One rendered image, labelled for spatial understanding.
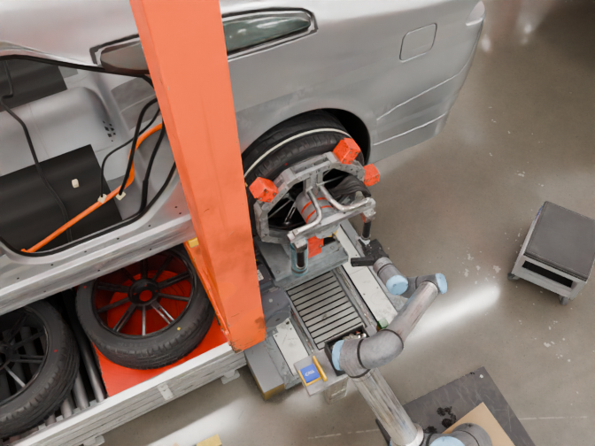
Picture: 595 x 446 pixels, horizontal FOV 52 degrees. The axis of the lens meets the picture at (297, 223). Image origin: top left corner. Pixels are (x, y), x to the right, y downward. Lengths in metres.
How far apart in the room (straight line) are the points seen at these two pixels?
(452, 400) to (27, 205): 2.23
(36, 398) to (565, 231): 2.80
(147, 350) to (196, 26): 1.88
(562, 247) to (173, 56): 2.63
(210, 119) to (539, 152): 3.15
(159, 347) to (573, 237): 2.25
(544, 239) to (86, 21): 2.54
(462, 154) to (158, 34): 3.13
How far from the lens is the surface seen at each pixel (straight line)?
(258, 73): 2.30
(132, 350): 2.96
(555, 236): 3.59
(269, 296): 3.07
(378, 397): 2.51
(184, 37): 1.38
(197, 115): 1.54
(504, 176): 4.19
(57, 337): 3.10
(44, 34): 2.12
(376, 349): 2.32
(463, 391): 3.10
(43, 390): 3.03
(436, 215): 3.90
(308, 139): 2.63
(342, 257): 3.49
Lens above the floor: 3.16
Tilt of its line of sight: 57 degrees down
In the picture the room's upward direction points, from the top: 1 degrees counter-clockwise
